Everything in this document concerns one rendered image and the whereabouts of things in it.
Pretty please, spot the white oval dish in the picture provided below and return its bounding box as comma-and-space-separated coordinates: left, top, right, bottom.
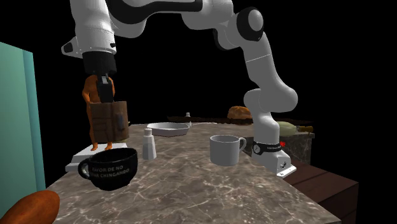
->
146, 122, 191, 137

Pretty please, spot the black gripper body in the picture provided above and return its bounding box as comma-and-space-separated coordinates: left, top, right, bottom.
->
81, 50, 118, 76

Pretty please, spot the brown wooden robot stand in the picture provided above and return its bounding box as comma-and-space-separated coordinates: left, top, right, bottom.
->
281, 159, 360, 224

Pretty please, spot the orange human figure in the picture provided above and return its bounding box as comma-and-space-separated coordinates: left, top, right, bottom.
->
81, 74, 116, 152

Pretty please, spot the black mug with pale lettering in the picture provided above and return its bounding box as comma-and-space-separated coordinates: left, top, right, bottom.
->
77, 147, 139, 192

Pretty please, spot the orange-brown oval loaf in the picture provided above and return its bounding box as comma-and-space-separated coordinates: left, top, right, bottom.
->
0, 190, 61, 224

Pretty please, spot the pale green bottle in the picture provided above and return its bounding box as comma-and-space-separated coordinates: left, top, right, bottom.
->
275, 121, 314, 137

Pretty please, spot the teal cabinet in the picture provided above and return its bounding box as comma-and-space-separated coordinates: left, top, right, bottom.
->
0, 41, 47, 218

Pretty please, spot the brown bread loaf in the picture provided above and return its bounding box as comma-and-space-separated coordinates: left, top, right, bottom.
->
226, 106, 253, 125

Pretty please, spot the white flat base slab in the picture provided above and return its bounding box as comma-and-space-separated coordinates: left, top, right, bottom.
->
65, 141, 129, 173

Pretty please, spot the white salt shaker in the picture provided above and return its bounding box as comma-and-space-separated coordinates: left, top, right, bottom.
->
142, 128, 157, 161

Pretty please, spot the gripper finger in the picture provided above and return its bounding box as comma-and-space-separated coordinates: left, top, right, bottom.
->
95, 73, 115, 104

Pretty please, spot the plain grey mug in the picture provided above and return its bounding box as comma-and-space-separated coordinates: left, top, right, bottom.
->
209, 134, 247, 167

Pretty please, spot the brown leather pouch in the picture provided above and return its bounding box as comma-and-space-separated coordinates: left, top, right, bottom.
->
89, 101, 130, 144

